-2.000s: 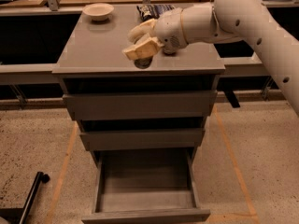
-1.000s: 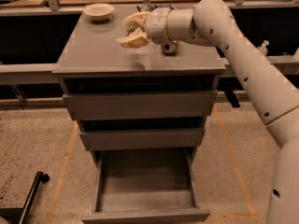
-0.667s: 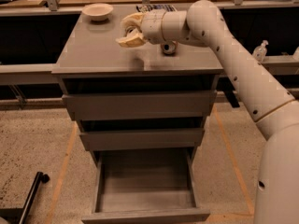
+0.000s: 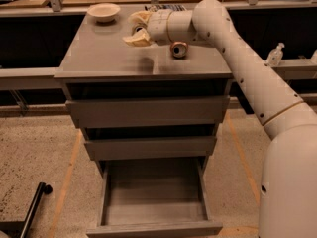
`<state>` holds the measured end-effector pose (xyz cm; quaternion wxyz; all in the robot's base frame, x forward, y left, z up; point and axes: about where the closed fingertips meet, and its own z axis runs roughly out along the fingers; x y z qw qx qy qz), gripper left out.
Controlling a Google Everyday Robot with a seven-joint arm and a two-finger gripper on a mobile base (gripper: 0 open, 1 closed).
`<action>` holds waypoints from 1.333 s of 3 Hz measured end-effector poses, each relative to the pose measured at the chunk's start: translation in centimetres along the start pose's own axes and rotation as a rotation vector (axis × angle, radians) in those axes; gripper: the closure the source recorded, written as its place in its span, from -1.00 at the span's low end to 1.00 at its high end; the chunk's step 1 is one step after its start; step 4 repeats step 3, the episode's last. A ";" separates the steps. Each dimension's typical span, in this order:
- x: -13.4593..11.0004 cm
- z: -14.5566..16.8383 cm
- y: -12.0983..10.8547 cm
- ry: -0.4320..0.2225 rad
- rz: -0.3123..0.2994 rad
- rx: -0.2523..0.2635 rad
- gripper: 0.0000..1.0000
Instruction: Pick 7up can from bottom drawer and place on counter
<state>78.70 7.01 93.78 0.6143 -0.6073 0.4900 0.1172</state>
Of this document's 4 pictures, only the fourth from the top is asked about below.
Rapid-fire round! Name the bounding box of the grey top drawer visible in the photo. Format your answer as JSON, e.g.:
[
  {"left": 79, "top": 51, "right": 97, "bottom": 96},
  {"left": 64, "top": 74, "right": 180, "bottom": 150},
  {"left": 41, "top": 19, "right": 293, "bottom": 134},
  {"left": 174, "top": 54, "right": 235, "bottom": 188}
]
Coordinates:
[{"left": 66, "top": 96, "right": 229, "bottom": 128}]

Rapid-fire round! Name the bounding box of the silver 7up can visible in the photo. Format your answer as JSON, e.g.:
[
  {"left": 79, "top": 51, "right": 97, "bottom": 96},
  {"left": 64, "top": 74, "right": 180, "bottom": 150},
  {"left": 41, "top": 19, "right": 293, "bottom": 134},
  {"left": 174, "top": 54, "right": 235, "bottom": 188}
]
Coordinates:
[{"left": 132, "top": 24, "right": 146, "bottom": 34}]

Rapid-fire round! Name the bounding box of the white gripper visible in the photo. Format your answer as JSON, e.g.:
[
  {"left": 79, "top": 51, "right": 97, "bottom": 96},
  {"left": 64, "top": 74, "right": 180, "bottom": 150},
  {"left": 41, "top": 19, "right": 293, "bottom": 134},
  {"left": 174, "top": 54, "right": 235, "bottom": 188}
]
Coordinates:
[{"left": 123, "top": 10, "right": 171, "bottom": 47}]

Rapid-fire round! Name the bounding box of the orange soda can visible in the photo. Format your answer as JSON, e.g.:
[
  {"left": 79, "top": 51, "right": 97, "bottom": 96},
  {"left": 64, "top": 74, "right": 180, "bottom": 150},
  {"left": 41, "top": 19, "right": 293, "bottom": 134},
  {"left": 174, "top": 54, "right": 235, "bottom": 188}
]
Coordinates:
[{"left": 170, "top": 42, "right": 188, "bottom": 59}]

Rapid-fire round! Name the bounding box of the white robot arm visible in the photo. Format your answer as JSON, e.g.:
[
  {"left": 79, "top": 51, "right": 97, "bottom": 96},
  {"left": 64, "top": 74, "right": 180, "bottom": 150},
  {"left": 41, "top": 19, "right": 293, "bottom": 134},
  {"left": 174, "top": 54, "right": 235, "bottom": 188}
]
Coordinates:
[{"left": 124, "top": 0, "right": 317, "bottom": 238}]

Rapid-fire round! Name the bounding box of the grey open bottom drawer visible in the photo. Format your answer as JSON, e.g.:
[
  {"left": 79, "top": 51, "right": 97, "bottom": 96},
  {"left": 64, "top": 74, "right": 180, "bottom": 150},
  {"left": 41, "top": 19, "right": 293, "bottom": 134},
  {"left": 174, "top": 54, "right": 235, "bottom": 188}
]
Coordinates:
[{"left": 87, "top": 158, "right": 223, "bottom": 238}]

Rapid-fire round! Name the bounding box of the blue chip bag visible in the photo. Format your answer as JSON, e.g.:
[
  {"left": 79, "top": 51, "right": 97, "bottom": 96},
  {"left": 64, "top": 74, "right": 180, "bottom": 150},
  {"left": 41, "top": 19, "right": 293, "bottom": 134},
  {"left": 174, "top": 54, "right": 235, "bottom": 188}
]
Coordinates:
[{"left": 144, "top": 4, "right": 186, "bottom": 12}]

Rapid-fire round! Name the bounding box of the grey middle drawer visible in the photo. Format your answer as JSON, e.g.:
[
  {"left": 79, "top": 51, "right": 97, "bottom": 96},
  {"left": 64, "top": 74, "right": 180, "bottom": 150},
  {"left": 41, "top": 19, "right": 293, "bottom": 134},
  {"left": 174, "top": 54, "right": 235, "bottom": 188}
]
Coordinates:
[{"left": 84, "top": 136, "right": 216, "bottom": 161}]

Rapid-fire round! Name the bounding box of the black chair leg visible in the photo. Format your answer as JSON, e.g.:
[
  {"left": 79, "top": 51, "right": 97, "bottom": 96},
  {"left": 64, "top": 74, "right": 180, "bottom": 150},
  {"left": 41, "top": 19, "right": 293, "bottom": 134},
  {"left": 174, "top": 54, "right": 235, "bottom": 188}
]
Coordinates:
[{"left": 0, "top": 182, "right": 53, "bottom": 238}]

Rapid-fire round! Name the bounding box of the grey metal rail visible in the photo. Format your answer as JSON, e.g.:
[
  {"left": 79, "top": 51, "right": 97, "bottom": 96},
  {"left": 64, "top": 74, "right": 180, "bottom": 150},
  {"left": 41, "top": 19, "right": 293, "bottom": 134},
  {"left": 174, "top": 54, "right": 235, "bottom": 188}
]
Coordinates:
[{"left": 0, "top": 59, "right": 317, "bottom": 91}]

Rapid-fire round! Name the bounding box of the grey drawer cabinet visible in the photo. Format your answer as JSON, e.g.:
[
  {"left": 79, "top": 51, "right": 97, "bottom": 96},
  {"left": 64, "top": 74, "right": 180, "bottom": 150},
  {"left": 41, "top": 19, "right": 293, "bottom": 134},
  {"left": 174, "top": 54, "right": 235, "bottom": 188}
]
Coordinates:
[{"left": 55, "top": 6, "right": 232, "bottom": 169}]

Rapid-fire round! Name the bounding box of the white bowl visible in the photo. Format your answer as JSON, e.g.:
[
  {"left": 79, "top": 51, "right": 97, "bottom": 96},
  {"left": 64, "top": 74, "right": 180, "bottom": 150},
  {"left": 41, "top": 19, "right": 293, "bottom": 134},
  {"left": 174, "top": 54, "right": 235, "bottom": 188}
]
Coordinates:
[{"left": 87, "top": 3, "right": 121, "bottom": 23}]

